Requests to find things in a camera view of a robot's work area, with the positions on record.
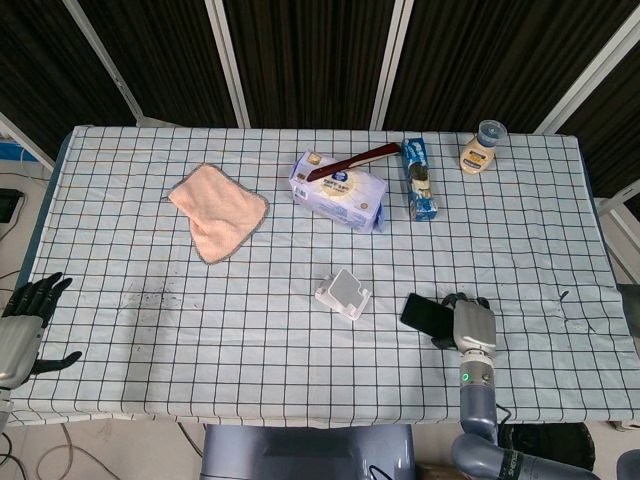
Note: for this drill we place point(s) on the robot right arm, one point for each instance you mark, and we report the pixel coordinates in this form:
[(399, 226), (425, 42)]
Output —
[(477, 405)]

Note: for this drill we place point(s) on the purple tissue pack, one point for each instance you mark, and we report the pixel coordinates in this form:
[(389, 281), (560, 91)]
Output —
[(345, 200)]

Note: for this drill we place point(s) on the white screen frame foot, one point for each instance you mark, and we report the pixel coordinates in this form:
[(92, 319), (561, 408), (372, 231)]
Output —
[(620, 200)]

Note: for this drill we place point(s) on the blue cookie box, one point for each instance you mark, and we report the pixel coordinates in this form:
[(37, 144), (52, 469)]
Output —
[(420, 200)]

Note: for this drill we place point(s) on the robot left five-finger hand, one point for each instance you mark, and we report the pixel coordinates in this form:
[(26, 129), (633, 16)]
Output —
[(17, 345)]

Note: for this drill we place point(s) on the dark red box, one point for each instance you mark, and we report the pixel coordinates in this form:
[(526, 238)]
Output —
[(360, 159)]

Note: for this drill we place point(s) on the black device on floor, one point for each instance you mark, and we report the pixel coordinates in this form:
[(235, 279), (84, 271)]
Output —
[(9, 205)]

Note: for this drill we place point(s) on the black smartphone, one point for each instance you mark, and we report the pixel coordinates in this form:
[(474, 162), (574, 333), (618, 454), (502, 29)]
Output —
[(425, 312)]

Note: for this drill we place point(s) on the blue grey robot torso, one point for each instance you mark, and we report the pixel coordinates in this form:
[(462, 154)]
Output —
[(300, 450)]

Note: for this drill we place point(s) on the mayonnaise bottle with blue cap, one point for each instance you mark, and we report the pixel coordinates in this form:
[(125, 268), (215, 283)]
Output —
[(477, 160)]

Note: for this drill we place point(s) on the white folding phone stand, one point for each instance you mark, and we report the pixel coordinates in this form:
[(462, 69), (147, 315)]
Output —
[(345, 287)]

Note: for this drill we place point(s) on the white black checked tablecloth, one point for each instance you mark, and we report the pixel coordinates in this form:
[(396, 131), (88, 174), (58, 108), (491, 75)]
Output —
[(250, 350)]

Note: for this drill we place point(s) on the white screen frame post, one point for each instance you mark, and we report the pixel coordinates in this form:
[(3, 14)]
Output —
[(227, 60), (100, 55), (590, 70), (390, 65), (25, 140)]

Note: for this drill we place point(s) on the black bag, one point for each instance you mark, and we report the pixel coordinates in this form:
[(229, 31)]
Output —
[(550, 440)]

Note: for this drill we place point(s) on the robot right five-finger hand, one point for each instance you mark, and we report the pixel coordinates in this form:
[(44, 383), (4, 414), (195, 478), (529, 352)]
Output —
[(475, 325)]

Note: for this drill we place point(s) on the pink towel with grey edge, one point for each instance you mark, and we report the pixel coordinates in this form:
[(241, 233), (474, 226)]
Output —
[(220, 210)]

